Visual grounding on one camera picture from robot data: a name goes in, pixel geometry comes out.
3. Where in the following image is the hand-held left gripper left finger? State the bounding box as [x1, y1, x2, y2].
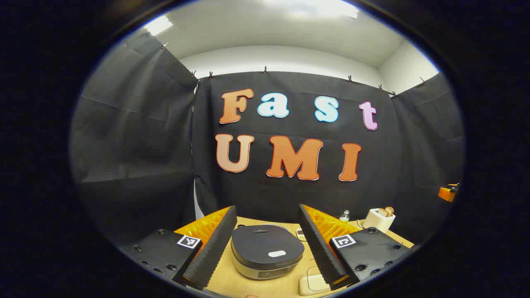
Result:
[118, 206, 238, 290]

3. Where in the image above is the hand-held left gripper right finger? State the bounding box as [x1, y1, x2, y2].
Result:
[298, 204, 414, 290]

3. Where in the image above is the black and silver rice cooker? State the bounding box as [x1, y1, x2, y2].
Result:
[231, 224, 305, 280]

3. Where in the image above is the white rectangular tray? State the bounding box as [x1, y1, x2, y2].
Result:
[299, 267, 332, 296]

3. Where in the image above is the white toaster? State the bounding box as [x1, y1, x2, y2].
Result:
[362, 208, 396, 233]

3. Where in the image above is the black backdrop cloth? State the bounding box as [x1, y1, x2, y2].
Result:
[70, 33, 466, 249]

